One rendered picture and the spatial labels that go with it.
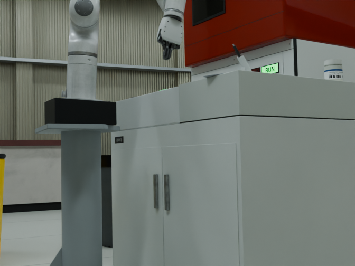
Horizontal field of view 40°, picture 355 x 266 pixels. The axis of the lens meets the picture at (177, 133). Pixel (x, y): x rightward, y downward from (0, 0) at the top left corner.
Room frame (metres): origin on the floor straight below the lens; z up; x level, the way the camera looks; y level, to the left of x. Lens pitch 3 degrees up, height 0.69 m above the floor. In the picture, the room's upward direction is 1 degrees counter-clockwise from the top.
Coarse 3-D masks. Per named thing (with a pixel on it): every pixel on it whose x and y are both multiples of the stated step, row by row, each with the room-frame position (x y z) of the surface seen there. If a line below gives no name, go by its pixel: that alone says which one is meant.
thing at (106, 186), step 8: (104, 160) 3.73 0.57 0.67; (104, 168) 3.74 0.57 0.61; (104, 176) 3.74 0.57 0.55; (104, 184) 3.75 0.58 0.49; (104, 192) 3.76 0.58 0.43; (104, 200) 3.76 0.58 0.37; (104, 208) 3.77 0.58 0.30; (104, 216) 3.78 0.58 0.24; (104, 224) 3.79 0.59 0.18; (112, 224) 3.75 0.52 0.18; (104, 232) 3.79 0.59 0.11; (112, 232) 3.76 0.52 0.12; (104, 240) 3.80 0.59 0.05; (112, 240) 3.76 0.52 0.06
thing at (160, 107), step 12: (144, 96) 2.06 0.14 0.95; (156, 96) 1.98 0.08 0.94; (168, 96) 1.90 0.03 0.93; (120, 108) 2.25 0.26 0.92; (132, 108) 2.16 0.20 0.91; (144, 108) 2.06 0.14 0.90; (156, 108) 1.98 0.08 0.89; (168, 108) 1.90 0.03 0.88; (120, 120) 2.25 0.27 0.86; (132, 120) 2.16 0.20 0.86; (144, 120) 2.06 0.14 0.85; (156, 120) 1.98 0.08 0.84; (168, 120) 1.90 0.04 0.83
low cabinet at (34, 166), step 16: (0, 144) 6.32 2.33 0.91; (16, 144) 6.40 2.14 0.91; (32, 144) 6.48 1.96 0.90; (48, 144) 6.57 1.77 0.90; (16, 160) 6.45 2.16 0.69; (32, 160) 6.53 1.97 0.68; (48, 160) 6.62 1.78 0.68; (16, 176) 6.45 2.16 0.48; (32, 176) 6.53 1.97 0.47; (48, 176) 6.62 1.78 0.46; (16, 192) 6.45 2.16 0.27; (32, 192) 6.53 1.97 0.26; (48, 192) 6.62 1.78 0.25; (16, 208) 6.48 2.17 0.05; (32, 208) 6.57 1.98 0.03; (48, 208) 6.65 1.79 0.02
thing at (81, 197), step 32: (64, 128) 1.77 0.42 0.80; (96, 128) 1.82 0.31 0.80; (64, 160) 1.90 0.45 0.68; (96, 160) 1.92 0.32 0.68; (64, 192) 1.90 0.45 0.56; (96, 192) 1.91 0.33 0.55; (64, 224) 1.90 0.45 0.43; (96, 224) 1.91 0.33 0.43; (64, 256) 1.90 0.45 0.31; (96, 256) 1.91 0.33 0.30
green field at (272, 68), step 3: (264, 66) 2.33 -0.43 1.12; (267, 66) 2.31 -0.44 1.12; (270, 66) 2.29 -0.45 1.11; (273, 66) 2.28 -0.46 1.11; (276, 66) 2.26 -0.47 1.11; (264, 69) 2.33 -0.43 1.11; (267, 69) 2.31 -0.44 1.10; (270, 69) 2.29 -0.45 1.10; (273, 69) 2.28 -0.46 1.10; (276, 69) 2.26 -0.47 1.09; (264, 72) 2.33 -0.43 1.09; (267, 72) 2.31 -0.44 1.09; (270, 72) 2.29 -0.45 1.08; (273, 72) 2.28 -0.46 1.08
